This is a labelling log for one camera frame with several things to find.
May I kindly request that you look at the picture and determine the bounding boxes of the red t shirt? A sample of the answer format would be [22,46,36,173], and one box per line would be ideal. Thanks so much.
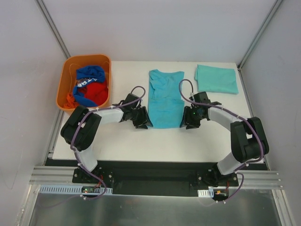
[80,80,108,107]

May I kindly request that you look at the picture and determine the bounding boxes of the left aluminium corner post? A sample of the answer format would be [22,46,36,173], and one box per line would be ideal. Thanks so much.
[35,0,71,58]

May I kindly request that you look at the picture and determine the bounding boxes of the aluminium corner post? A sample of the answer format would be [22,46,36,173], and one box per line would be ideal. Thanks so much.
[238,0,284,71]
[35,0,71,58]

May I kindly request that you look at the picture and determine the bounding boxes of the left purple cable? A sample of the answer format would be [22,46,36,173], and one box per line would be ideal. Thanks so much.
[70,86,146,186]

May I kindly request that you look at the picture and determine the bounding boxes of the right aluminium corner post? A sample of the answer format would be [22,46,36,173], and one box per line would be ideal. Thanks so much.
[238,0,284,71]

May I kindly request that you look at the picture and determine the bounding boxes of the left white cable duct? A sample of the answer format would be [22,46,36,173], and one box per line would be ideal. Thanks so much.
[40,185,113,195]

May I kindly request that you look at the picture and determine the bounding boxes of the light blue t shirt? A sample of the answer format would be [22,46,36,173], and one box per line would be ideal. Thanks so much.
[148,69,184,129]

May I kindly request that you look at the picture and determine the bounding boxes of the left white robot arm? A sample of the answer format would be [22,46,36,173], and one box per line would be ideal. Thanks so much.
[61,93,153,183]

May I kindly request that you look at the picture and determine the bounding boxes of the purple cable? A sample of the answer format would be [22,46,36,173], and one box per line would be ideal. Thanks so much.
[70,86,146,186]
[179,79,264,203]

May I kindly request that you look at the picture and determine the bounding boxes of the right white cable duct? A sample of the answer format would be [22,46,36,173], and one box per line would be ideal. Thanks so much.
[198,188,214,198]

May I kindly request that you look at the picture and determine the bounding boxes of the orange t shirt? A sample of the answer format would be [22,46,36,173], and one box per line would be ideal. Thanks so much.
[63,92,79,109]

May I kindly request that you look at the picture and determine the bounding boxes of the white cable duct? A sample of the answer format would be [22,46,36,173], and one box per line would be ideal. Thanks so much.
[198,188,214,198]
[40,185,113,195]

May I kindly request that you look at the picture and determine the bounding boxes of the folded teal t shirt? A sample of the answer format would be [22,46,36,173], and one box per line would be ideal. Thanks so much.
[194,65,239,94]

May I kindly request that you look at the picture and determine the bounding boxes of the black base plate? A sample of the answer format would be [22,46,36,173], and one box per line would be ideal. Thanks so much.
[44,158,239,196]

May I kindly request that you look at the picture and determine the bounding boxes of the orange plastic bin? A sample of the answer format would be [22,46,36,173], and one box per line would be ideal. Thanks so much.
[56,54,111,114]

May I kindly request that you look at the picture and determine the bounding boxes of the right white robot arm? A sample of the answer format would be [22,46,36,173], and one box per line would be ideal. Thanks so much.
[180,92,269,187]

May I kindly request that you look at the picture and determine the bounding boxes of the royal blue t shirt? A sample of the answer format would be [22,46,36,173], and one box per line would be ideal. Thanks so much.
[72,65,106,105]

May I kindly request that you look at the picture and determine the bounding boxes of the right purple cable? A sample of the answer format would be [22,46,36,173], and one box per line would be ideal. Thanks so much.
[179,79,264,203]

